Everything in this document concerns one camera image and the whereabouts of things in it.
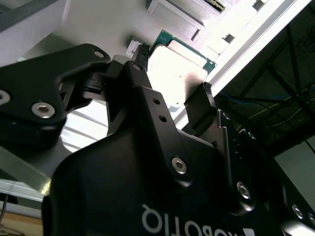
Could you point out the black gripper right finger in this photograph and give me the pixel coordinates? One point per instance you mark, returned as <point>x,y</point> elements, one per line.
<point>236,169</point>

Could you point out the silver green CPU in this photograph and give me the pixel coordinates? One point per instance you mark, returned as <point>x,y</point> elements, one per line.
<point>172,73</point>

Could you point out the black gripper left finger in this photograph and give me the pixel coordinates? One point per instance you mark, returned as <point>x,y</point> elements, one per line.
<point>157,123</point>

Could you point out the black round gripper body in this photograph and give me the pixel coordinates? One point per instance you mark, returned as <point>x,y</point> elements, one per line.
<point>110,191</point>

